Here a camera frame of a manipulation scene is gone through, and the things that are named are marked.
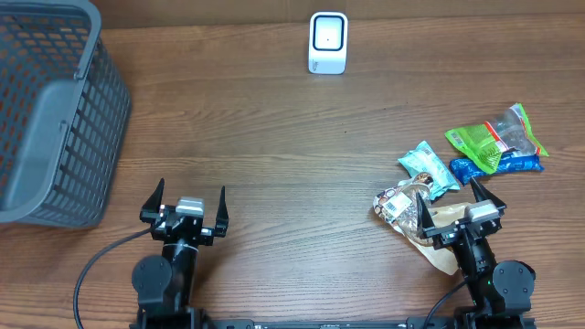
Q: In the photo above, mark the beige clear plastic bag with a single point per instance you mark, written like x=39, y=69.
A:
x=398, y=206

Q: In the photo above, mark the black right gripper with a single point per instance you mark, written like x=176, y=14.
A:
x=443, y=234

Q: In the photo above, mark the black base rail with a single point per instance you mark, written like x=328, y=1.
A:
x=347, y=323

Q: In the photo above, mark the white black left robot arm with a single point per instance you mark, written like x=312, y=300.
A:
x=164, y=282

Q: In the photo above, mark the teal wet wipes pack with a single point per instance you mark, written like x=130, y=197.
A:
x=422, y=159

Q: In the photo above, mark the blue snack bar wrapper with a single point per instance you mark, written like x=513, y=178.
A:
x=465, y=169

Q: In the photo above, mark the green clear snack bag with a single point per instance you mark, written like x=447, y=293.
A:
x=485, y=143

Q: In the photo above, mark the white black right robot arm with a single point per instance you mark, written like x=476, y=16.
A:
x=500, y=291

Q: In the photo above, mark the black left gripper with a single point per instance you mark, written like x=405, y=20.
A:
x=150, y=212

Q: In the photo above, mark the dark grey plastic basket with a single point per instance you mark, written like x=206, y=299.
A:
x=64, y=114

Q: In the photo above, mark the white barcode scanner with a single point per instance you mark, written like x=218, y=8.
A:
x=327, y=46

